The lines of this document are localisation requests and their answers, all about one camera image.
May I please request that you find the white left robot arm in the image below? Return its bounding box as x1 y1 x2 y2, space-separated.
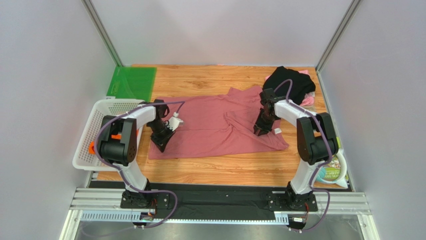
92 99 183 202

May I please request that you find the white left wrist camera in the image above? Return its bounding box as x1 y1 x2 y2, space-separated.
166 112 184 131

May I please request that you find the black folded t-shirt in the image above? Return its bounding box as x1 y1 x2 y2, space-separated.
262 65 316 106

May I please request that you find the aluminium frame rail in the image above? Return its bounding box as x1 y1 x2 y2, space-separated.
60 181 379 240

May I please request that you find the green plastic folder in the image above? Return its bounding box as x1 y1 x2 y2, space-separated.
106 66 157 101

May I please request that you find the pink folded t-shirt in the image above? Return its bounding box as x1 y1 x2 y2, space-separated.
264 69 315 108

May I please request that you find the beige folded t-shirt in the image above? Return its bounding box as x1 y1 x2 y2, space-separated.
303 105 316 112

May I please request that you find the white plastic laundry basket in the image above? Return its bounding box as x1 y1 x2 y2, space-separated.
72 98 142 172

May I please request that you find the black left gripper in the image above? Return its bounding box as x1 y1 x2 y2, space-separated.
148 120 176 152

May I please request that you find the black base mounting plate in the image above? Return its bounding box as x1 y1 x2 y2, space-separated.
88 181 319 221

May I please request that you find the dusty red t-shirt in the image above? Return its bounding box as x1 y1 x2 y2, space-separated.
148 85 289 160

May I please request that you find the orange t-shirt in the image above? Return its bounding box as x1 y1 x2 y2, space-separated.
88 133 139 155

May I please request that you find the white cable duct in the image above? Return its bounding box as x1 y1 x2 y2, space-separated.
79 211 290 225

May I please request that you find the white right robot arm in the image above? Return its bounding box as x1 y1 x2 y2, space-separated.
253 88 338 206

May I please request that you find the green children's book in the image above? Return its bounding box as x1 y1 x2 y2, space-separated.
319 136 350 182

